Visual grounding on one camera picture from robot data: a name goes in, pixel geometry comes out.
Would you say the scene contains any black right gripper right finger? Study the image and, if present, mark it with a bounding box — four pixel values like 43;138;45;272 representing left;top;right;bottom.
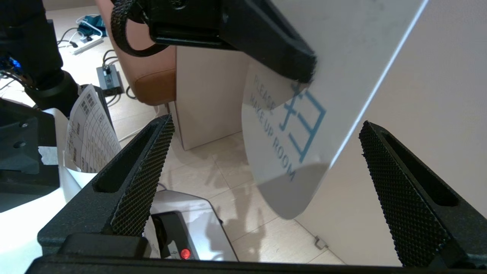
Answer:
359;120;487;268

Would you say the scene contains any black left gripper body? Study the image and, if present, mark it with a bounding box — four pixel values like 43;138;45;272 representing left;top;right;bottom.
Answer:
141;0;234;50

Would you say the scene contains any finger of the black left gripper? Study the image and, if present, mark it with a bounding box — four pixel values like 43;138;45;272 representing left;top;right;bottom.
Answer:
221;0;317;83

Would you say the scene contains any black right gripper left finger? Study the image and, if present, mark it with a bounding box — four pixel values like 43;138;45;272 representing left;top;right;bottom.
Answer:
37;113;176;258

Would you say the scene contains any blue do-not-disturb door hanger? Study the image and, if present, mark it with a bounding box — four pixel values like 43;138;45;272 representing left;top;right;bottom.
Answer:
242;0;430;220

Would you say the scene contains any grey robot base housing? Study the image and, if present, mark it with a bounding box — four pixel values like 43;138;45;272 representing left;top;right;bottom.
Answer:
150;189;239;261

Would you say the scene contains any white door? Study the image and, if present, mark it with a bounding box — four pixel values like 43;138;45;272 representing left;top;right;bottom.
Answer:
295;0;487;267

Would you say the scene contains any brown leather chair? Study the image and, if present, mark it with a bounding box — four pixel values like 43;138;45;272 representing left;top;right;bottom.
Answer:
95;0;177;106

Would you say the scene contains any printed table paper sheet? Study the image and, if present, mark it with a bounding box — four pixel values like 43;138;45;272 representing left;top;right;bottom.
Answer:
64;84;122;174

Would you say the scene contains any beige cabinet panel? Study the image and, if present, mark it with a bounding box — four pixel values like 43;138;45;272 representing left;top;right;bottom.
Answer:
176;46;251;151

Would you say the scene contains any teal object on floor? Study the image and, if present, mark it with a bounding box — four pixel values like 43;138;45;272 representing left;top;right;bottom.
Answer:
78;14;108;37

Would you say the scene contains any grey power adapter box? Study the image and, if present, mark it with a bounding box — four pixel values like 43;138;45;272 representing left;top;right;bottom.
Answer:
96;64;124;96

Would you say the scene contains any white power strip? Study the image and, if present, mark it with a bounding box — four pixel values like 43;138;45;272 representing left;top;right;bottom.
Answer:
72;36;104;56

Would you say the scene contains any black robot chest housing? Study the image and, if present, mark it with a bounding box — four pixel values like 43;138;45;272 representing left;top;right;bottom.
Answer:
0;98;60;213

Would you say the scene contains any white floor cable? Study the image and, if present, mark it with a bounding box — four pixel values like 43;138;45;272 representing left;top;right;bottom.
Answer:
118;105;160;143

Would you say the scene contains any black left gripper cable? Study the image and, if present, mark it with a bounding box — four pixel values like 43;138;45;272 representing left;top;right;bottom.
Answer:
110;0;175;57

